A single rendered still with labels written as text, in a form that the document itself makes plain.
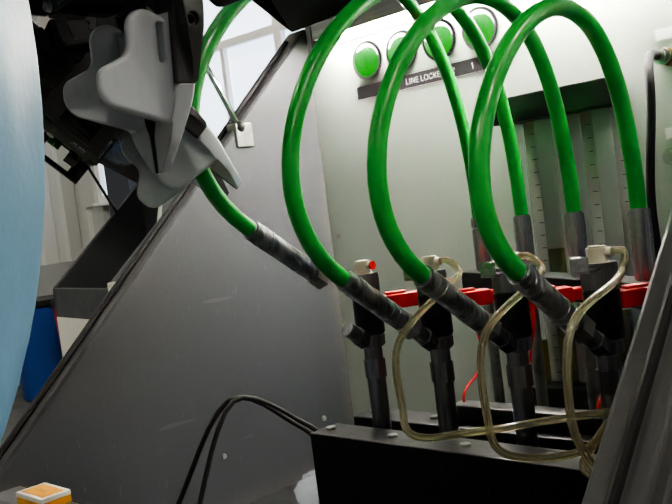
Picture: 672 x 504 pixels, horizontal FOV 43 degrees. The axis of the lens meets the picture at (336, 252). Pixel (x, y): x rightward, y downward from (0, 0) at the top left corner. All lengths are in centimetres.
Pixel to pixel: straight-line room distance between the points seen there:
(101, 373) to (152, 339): 8
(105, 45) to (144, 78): 5
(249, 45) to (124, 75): 602
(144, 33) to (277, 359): 71
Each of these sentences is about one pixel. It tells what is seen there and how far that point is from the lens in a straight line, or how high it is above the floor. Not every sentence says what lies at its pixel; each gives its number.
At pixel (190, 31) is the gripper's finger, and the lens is 51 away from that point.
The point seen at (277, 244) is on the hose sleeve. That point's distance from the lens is 73.
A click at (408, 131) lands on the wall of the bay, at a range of 112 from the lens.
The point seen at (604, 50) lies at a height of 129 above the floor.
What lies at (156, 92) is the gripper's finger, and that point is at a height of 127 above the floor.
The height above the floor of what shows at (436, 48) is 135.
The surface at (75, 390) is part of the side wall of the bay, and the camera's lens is 99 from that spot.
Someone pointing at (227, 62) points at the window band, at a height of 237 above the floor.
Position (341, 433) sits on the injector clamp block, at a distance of 82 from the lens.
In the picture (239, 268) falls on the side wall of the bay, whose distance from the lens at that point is 111.
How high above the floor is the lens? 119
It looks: 3 degrees down
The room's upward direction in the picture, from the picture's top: 7 degrees counter-clockwise
